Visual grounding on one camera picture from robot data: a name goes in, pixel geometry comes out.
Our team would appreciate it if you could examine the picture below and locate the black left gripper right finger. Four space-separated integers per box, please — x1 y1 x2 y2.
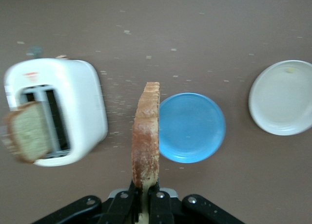
149 179 244 224

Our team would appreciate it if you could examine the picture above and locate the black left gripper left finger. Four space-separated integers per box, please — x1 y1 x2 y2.
31 179 142 224

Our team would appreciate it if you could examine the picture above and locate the brown bread slice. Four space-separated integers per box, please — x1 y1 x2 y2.
1 101 53 165
131 81 161 224

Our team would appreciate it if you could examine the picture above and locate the beige plate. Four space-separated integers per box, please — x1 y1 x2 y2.
248 60 312 136

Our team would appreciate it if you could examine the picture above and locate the blue plate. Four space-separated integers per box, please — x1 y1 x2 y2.
158 92 227 164

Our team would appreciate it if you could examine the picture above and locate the white toaster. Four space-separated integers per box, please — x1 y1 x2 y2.
3 46 109 168

